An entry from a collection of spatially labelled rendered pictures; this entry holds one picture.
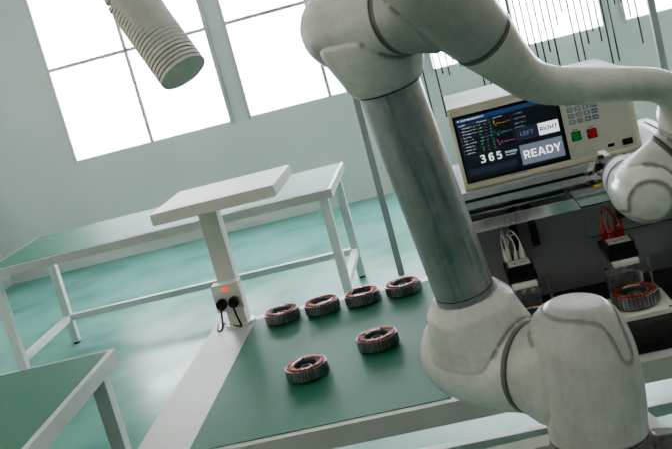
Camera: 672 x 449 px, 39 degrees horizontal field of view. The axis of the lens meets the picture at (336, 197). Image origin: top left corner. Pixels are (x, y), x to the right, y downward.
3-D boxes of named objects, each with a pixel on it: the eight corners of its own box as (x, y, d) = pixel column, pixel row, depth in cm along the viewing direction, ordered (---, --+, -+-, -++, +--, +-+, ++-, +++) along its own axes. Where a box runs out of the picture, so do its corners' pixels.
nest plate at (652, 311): (678, 311, 218) (677, 306, 217) (612, 325, 220) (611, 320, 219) (661, 291, 232) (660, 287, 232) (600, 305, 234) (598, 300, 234)
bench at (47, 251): (364, 316, 535) (330, 188, 523) (18, 394, 562) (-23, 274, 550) (372, 272, 623) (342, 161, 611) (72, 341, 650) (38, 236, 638)
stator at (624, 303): (666, 305, 220) (663, 290, 219) (617, 316, 221) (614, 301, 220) (654, 291, 230) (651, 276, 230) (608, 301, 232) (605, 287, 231)
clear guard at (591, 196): (703, 212, 205) (698, 185, 204) (591, 238, 208) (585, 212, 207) (664, 184, 237) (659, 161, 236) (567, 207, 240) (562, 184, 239)
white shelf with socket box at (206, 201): (314, 335, 277) (273, 184, 269) (193, 362, 281) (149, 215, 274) (326, 299, 311) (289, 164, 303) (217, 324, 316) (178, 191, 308)
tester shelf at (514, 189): (695, 157, 228) (691, 138, 227) (416, 223, 237) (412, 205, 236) (651, 133, 271) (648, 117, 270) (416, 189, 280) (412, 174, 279)
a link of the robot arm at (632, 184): (633, 224, 172) (687, 171, 170) (654, 245, 157) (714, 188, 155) (590, 184, 172) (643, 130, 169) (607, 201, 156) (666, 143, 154)
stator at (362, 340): (406, 344, 249) (402, 331, 248) (366, 358, 246) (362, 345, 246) (391, 334, 260) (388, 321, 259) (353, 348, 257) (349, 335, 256)
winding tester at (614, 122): (643, 148, 231) (625, 65, 228) (465, 190, 237) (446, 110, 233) (611, 128, 269) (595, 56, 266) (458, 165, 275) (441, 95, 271)
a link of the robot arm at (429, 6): (521, -10, 136) (450, 5, 146) (444, -92, 125) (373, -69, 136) (494, 68, 132) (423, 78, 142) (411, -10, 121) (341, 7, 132)
